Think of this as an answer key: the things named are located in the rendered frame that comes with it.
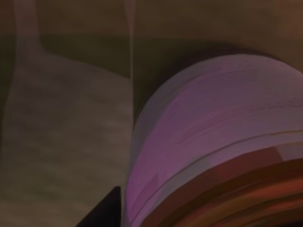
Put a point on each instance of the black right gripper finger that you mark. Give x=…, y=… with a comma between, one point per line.
x=105, y=210

